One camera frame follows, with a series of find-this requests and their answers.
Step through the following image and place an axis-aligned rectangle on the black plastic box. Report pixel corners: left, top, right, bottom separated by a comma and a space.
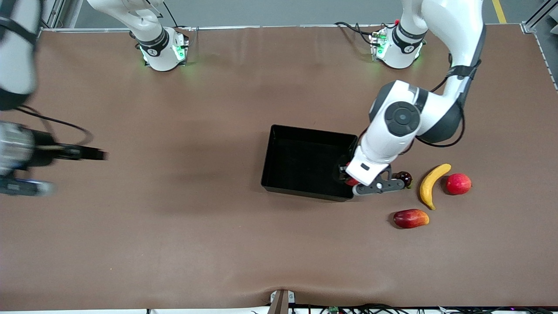
261, 124, 359, 202

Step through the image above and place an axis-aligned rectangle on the yellow banana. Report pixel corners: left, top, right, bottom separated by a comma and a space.
419, 164, 452, 211

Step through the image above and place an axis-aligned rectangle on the plain red apple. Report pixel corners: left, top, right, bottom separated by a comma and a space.
445, 173, 473, 195

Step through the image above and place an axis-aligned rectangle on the dark purple mangosteen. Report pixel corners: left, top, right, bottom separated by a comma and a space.
392, 171, 413, 189

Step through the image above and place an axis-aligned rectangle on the red yellow mango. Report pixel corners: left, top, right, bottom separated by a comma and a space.
393, 208, 430, 229

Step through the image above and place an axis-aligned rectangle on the brown table mat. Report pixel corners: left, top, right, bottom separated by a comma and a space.
0, 24, 558, 308

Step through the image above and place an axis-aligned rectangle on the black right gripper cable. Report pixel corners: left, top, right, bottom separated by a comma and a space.
17, 105, 94, 147

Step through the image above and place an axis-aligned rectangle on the aluminium frame profile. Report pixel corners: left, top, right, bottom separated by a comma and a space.
41, 0, 66, 33
522, 0, 558, 34

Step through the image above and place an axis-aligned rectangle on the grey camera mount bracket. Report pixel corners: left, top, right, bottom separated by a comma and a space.
267, 289, 296, 314

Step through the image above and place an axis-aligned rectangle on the black arm base cable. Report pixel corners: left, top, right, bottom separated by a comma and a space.
335, 21, 375, 46
163, 0, 181, 29

